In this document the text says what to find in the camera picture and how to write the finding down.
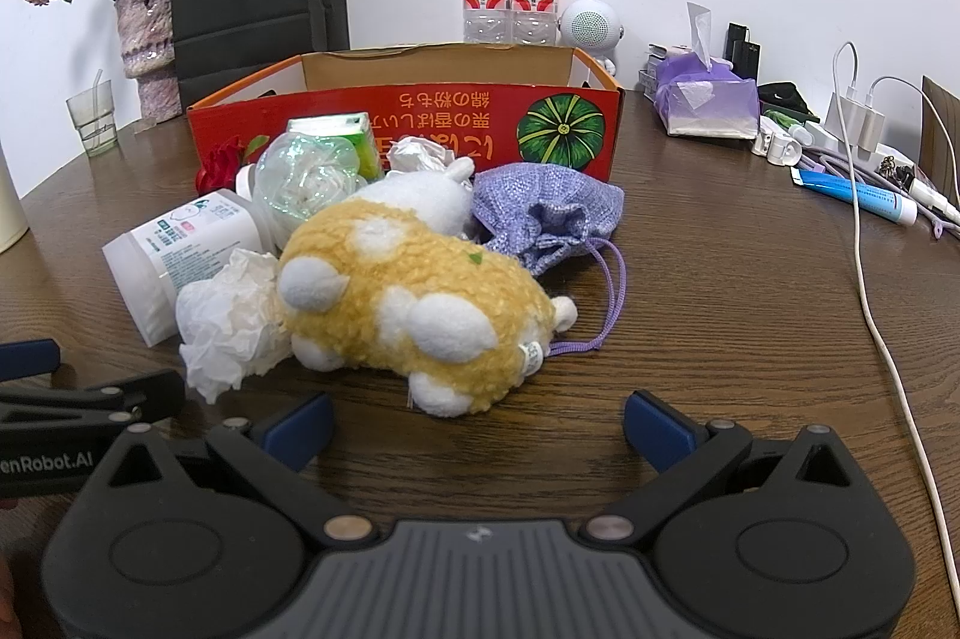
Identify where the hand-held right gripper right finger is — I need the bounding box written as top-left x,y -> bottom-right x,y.
581,390 -> 880,546

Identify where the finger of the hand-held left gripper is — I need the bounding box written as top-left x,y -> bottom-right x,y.
0,371 -> 186,441
0,339 -> 62,383

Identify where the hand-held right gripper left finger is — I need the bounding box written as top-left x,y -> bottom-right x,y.
90,393 -> 376,550

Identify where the large white tissue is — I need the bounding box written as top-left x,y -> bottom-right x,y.
176,249 -> 297,404

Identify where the white wet wipes pack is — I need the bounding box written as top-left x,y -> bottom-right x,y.
101,189 -> 275,347

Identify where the yellow and white plush toy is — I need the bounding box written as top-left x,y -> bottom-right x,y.
274,155 -> 580,419

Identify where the red artificial rose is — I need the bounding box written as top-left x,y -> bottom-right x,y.
195,140 -> 245,194

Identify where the clear plastic wrapper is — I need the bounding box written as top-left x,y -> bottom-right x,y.
251,130 -> 368,235

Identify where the purple drawstring pouch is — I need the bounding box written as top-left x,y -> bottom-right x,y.
471,163 -> 627,356

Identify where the green and white carton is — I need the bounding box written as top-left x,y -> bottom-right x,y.
287,112 -> 383,179

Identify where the small white tissue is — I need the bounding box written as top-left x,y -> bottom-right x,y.
388,136 -> 456,175

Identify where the red cardboard box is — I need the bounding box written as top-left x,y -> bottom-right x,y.
186,43 -> 626,190

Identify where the clear glass cup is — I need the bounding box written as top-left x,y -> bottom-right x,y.
66,70 -> 119,158

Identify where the blue tube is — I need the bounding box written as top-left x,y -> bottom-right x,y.
789,169 -> 920,226

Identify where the white plastic gadget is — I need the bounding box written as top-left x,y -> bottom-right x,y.
754,129 -> 805,164

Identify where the green and white tube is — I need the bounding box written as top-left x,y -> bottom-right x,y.
761,110 -> 815,141

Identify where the purple tissue pack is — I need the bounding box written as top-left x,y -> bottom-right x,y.
654,1 -> 760,141

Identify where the pink speckled vase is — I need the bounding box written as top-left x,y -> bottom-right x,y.
114,0 -> 188,122

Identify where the black pouch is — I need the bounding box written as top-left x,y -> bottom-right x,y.
757,82 -> 811,119

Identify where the white slim handheld device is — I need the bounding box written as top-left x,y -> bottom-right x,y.
900,174 -> 960,221

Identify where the stack of small flat boxes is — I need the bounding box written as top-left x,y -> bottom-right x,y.
637,41 -> 695,94

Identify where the white charger plug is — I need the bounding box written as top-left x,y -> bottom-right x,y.
827,90 -> 863,149
861,97 -> 895,154

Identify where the white power strip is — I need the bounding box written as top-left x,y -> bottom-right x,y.
795,121 -> 917,173

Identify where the white round robot speaker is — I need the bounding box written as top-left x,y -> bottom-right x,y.
559,0 -> 623,77

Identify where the wooden chair back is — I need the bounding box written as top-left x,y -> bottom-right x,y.
921,75 -> 960,190

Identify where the long white cable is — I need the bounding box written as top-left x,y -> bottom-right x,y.
831,41 -> 960,524

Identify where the purple cable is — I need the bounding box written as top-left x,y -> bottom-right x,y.
799,151 -> 960,242

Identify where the short white cable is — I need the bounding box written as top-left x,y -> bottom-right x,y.
870,75 -> 960,216

